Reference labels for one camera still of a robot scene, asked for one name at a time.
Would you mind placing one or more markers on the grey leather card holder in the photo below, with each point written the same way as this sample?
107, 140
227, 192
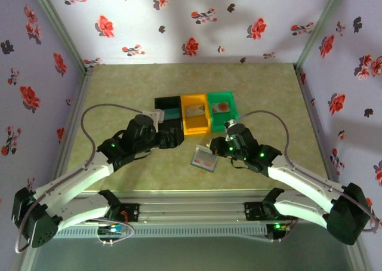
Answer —
200, 151

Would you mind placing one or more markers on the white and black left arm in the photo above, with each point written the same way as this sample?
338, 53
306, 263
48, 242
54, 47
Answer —
74, 175

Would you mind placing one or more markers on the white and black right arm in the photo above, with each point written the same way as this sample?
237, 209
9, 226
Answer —
298, 178

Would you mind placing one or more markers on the white VIP card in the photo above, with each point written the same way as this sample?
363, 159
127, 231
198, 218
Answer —
195, 110

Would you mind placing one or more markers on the teal card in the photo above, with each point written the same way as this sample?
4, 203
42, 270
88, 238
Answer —
173, 113

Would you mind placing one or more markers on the yellow plastic bin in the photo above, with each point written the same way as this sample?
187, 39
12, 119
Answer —
195, 126

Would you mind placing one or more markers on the green plastic bin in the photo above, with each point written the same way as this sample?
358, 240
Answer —
224, 120

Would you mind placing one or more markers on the black plastic bin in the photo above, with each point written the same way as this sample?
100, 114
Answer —
167, 102

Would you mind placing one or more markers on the control circuit board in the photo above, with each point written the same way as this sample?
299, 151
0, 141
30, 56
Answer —
277, 226
115, 229

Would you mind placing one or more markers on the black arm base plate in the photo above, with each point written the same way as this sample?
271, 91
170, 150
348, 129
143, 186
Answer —
132, 212
252, 211

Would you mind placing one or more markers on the aluminium table side rail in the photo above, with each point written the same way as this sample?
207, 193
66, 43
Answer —
83, 89
309, 110

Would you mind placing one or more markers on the aluminium frame post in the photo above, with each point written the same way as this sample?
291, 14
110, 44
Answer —
61, 29
318, 29

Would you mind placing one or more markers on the aluminium lower frame rail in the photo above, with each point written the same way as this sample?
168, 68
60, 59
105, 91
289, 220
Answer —
362, 259
28, 262

